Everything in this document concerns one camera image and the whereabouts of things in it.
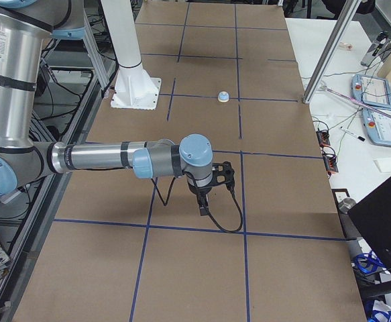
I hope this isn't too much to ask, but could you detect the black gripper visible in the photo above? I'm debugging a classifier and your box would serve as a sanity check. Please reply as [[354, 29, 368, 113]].
[[188, 183, 211, 216]]

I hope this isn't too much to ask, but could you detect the blue white call bell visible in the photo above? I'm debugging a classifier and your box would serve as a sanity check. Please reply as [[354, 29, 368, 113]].
[[217, 91, 229, 103]]

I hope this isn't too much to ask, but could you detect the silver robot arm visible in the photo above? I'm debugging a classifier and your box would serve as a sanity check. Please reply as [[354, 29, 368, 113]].
[[0, 1, 213, 215]]

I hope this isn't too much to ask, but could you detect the brown paper table cover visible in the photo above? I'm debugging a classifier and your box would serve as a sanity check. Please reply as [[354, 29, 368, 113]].
[[13, 2, 367, 322]]

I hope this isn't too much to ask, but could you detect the orange black adapter upper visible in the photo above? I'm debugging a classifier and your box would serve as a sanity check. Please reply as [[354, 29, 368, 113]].
[[316, 129, 331, 148]]

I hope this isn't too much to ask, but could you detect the silver metal cup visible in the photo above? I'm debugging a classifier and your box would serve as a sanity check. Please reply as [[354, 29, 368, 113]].
[[337, 197, 357, 214]]

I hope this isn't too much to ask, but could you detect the metal grabber stick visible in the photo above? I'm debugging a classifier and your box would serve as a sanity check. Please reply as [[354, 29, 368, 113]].
[[318, 81, 391, 127]]

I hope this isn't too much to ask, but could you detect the black white marker pen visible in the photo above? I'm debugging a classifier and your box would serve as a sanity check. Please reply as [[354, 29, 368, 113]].
[[340, 127, 366, 142]]

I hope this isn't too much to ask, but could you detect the black laptop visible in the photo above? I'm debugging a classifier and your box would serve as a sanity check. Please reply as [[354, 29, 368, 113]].
[[348, 177, 391, 268]]

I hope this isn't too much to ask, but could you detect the lower teach pendant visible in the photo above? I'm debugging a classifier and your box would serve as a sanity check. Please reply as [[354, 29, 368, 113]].
[[362, 108, 391, 147]]

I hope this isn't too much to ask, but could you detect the teach pendant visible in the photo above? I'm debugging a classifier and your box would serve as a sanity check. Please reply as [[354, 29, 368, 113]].
[[351, 74, 391, 109], [362, 108, 391, 147]]

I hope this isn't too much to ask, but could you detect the upper teach pendant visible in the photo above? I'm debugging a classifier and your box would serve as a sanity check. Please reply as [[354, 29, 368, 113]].
[[351, 74, 391, 109]]

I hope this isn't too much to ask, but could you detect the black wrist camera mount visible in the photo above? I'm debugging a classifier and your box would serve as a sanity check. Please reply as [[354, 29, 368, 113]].
[[210, 161, 235, 193]]

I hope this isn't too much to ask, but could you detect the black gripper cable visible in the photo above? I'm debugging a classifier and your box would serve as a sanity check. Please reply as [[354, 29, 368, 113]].
[[150, 176, 243, 233]]

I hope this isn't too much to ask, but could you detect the white camera pillar with base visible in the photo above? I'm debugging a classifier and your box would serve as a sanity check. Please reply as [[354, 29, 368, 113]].
[[101, 0, 162, 110]]

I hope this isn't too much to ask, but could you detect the blue lanyard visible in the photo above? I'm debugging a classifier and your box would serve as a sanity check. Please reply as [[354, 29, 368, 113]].
[[354, 250, 389, 276]]

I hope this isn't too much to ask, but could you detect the aluminium frame post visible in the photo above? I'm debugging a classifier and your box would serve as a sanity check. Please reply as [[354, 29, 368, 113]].
[[302, 0, 361, 104]]

